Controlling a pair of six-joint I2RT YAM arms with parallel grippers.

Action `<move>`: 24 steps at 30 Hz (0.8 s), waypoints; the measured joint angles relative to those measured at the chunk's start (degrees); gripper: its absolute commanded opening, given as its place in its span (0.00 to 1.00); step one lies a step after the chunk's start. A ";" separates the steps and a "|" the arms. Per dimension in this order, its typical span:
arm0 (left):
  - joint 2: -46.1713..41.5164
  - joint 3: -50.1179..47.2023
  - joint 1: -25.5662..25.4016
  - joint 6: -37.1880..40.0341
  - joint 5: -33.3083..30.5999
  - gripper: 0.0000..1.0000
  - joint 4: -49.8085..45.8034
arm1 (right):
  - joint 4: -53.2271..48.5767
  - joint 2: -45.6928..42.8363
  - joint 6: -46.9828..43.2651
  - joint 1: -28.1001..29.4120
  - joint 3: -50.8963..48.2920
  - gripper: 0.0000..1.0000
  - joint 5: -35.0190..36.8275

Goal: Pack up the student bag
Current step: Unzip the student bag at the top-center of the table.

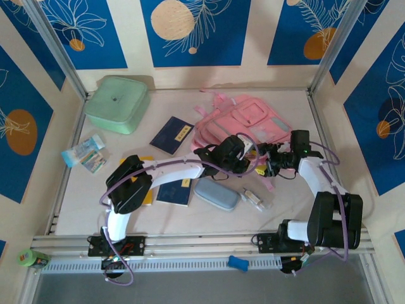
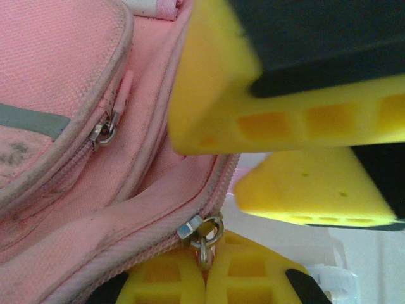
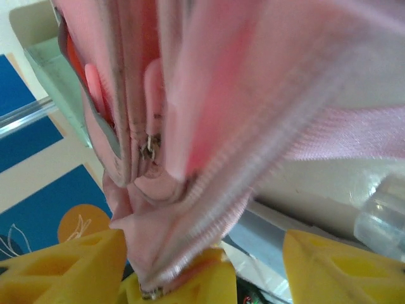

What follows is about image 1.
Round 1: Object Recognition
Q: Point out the pink student backpack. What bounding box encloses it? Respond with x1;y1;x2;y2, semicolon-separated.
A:
191;87;292;193

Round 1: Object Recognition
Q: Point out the grey-blue pencil case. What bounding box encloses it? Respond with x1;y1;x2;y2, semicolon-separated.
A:
193;177;241;212

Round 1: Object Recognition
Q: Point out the navy book with yellow label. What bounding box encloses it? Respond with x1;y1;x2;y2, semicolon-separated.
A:
149;116;195;156
156;179;193;208

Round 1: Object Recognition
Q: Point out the yellow picture book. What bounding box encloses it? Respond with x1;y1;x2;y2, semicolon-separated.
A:
131;156;156;206

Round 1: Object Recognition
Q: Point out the blue tissue pack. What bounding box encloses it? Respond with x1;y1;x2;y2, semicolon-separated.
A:
61;133;106;168

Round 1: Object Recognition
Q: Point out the blue bone-shaped clip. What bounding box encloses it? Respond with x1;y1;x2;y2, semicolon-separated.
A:
228;255;250;272

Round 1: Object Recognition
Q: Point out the mint green square lunch case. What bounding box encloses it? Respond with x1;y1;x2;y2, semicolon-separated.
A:
84;75;151;136

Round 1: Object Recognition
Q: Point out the clear packet of printed cards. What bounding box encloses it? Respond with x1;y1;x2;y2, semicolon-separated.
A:
78;148;111;175

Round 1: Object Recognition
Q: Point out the green tape roll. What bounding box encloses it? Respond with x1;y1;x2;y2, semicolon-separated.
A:
16;248;51;270

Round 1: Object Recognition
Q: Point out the aluminium side rail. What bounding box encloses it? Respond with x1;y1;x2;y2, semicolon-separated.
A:
306;90;371;235
46;93;89;237

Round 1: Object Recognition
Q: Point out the aluminium front frame rail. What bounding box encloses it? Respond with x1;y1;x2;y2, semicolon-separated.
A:
30;229;377;256

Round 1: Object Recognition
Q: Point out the small circuit board with wires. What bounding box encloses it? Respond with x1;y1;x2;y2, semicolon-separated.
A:
101;255;127;270
281;251;317;276

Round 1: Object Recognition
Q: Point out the grey slotted cable duct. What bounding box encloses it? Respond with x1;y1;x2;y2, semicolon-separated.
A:
40;255;284;275

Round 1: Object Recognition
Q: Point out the aluminium frame post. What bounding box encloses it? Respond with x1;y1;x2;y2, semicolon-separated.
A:
308;0;371;98
21;0;89;101

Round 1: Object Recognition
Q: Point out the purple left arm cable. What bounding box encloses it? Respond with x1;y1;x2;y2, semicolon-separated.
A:
99;132;265;288

